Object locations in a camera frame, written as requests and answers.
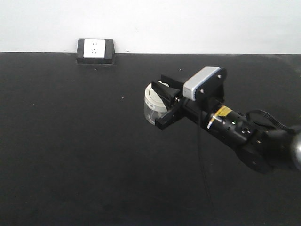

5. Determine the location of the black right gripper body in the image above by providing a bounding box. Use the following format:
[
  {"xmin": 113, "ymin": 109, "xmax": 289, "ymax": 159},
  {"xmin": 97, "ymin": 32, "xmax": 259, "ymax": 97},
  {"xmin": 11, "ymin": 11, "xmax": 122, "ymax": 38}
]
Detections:
[{"xmin": 155, "ymin": 87, "xmax": 224, "ymax": 130}]

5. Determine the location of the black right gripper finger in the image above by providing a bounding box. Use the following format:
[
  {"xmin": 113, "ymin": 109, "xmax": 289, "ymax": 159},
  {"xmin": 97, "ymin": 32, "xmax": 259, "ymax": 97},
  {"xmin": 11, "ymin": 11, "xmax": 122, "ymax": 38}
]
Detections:
[
  {"xmin": 151, "ymin": 81, "xmax": 181, "ymax": 110},
  {"xmin": 160, "ymin": 74, "xmax": 186, "ymax": 89}
]

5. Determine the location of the glass jar with beige lid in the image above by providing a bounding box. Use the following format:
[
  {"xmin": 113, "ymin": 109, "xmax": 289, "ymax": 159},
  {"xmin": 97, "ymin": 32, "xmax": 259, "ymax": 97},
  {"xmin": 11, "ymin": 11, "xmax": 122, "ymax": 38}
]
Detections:
[{"xmin": 143, "ymin": 83, "xmax": 167, "ymax": 125}]

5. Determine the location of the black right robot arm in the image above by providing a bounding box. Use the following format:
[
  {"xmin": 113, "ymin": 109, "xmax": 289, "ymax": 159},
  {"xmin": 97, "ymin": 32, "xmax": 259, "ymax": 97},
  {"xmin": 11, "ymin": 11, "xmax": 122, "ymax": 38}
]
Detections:
[{"xmin": 150, "ymin": 67, "xmax": 301, "ymax": 174}]

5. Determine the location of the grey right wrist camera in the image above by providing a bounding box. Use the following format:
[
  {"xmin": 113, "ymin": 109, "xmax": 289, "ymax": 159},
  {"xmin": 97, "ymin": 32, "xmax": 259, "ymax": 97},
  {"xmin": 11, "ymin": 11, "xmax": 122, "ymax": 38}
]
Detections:
[{"xmin": 182, "ymin": 66, "xmax": 227, "ymax": 101}]

